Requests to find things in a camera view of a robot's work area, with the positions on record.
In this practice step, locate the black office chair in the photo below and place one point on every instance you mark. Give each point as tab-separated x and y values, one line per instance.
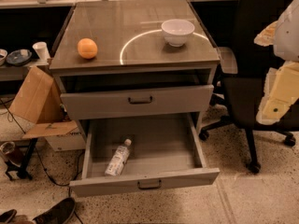
243	71

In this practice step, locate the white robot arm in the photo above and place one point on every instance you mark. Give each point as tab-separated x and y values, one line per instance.
283	34

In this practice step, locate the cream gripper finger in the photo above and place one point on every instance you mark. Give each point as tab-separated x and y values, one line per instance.
281	91

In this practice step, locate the dark blue plate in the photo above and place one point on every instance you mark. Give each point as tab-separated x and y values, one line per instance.
19	57

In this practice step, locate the upper grey drawer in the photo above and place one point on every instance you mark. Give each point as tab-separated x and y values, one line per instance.
130	103

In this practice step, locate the open middle drawer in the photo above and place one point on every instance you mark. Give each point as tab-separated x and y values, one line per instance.
166	154

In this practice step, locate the white bowl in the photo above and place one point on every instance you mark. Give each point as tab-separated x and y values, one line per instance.
176	32

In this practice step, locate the grey drawer cabinet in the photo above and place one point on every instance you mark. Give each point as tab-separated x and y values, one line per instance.
132	52

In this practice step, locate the white paper cup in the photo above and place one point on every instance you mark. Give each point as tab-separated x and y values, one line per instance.
41	50

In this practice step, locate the brown cardboard box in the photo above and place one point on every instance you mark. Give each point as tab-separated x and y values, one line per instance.
38	101

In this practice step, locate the dark cup on stand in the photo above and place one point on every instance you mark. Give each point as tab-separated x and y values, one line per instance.
12	152

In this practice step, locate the orange ball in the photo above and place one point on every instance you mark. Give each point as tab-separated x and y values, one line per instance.
87	48

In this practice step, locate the black shoe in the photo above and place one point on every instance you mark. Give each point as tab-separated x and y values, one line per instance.
6	217
58	214

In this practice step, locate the clear plastic bottle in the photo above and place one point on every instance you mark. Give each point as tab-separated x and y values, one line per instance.
119	159

